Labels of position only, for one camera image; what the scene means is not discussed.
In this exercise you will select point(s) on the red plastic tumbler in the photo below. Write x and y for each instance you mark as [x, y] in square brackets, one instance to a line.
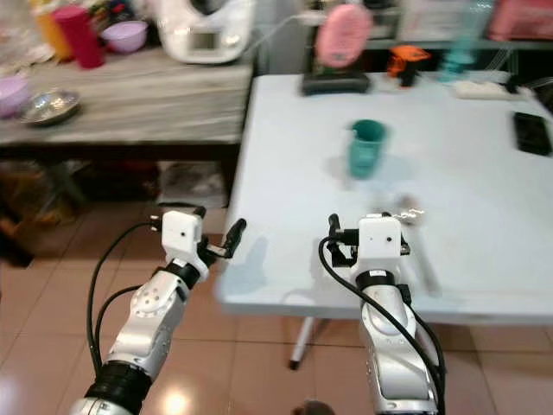
[80, 39]

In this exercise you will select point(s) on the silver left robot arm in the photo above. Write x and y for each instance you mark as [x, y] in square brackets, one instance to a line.
[149, 316]

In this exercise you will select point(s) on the teal plastic cup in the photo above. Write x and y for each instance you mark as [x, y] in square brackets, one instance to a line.
[365, 151]

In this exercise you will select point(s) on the small shiny metal utensil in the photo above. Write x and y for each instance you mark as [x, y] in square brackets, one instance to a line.
[406, 210]

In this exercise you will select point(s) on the shiny metal bowl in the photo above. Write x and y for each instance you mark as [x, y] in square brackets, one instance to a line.
[50, 106]

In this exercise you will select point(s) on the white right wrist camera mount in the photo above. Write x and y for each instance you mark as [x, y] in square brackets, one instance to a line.
[380, 242]

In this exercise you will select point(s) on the white folding table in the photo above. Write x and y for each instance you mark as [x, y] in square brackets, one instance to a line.
[449, 190]

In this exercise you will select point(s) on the pink plastic container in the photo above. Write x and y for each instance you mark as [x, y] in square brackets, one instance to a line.
[523, 19]

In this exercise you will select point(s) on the white power strip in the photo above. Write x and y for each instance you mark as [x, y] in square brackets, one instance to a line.
[484, 89]

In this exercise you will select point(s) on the white storage box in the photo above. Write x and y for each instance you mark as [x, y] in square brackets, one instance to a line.
[192, 186]

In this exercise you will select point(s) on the teal translucent bottle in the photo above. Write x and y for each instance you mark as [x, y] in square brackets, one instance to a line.
[462, 47]

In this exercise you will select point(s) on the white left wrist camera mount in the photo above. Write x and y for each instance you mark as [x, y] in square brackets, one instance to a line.
[181, 238]

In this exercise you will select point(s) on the white kitchen appliance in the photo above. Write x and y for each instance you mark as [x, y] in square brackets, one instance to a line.
[203, 35]

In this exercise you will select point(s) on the black flat base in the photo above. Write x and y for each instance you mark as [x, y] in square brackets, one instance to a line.
[333, 84]

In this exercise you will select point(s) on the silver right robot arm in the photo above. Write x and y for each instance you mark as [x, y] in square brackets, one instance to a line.
[393, 346]

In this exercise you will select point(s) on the small purple bowl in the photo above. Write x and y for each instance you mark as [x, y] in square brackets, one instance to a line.
[124, 36]

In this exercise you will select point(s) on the large purple bowl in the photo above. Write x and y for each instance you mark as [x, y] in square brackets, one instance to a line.
[14, 95]

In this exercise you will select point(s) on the pink oval device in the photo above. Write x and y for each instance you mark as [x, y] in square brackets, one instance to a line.
[343, 35]

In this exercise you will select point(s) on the grey wood-top side table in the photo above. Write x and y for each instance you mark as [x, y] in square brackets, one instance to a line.
[164, 104]

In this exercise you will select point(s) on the orange and black gadget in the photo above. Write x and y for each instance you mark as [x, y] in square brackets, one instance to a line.
[409, 60]

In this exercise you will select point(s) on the dark robot foot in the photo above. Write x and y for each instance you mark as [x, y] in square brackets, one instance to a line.
[313, 408]

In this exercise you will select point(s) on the black phone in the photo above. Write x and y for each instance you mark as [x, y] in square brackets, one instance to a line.
[531, 132]

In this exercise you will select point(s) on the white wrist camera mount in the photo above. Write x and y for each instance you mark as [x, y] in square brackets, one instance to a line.
[181, 238]
[380, 242]

